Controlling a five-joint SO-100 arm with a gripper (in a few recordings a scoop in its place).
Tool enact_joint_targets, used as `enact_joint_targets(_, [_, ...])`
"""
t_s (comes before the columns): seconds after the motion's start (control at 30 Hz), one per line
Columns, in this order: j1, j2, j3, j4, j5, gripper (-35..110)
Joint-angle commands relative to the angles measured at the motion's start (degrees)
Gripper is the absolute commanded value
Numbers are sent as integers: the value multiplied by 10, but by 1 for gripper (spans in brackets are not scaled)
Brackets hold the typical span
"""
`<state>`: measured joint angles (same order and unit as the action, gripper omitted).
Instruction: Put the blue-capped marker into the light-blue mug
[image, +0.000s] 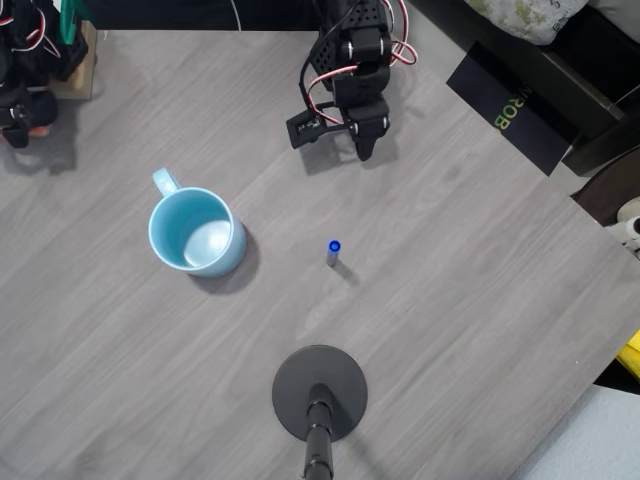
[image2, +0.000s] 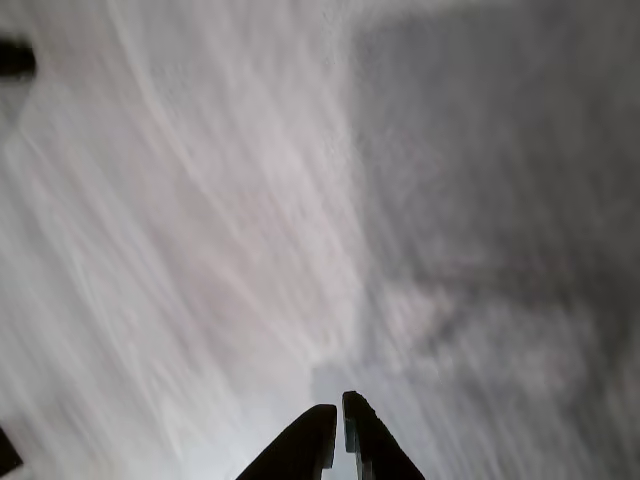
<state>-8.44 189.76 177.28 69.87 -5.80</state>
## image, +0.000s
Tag light blue ceramic mug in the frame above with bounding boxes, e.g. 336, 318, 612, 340
147, 167, 247, 279

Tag black box green letters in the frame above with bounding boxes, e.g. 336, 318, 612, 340
445, 40, 584, 177

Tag green patterned white pillow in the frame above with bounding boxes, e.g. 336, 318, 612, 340
463, 0, 592, 47

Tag dark round stool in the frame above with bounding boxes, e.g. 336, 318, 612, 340
569, 145, 640, 231

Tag white plastic device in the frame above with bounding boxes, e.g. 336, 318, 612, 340
604, 196, 640, 259

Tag plain grey cushion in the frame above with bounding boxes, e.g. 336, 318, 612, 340
587, 0, 640, 29

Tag light wooden board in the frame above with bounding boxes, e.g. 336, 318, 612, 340
29, 19, 97, 103

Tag green clamp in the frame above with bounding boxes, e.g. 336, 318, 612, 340
55, 0, 97, 47

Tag yellow object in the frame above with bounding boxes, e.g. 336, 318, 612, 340
615, 329, 640, 380

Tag pale blue blanket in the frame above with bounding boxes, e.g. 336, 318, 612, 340
507, 383, 640, 480

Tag red white servo cable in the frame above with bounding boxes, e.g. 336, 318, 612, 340
9, 9, 62, 60
304, 63, 359, 126
387, 0, 419, 69

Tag black camera cable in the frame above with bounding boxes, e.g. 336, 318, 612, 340
298, 27, 331, 109

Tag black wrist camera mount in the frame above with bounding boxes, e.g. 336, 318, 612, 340
285, 102, 351, 150

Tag black round-base camera stand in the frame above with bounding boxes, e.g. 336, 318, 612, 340
271, 344, 369, 480

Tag black leader arm handle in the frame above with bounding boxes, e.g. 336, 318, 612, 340
0, 88, 60, 150

